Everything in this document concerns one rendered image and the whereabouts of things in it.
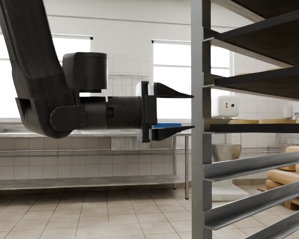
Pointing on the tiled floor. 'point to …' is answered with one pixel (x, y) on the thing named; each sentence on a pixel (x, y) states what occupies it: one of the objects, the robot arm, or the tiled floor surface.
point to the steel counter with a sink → (89, 181)
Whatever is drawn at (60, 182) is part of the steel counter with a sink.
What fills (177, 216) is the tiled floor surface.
